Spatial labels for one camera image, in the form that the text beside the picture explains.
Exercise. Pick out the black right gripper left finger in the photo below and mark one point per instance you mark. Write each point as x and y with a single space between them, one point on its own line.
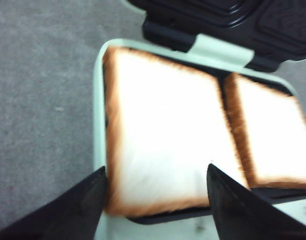
73 215

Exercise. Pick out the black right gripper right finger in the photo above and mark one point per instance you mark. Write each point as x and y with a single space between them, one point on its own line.
241 215

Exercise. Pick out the white bread slice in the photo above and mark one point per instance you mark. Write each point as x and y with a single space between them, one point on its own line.
269 127
166 124

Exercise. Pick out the mint green breakfast maker base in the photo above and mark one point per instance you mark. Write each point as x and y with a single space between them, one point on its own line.
193 224

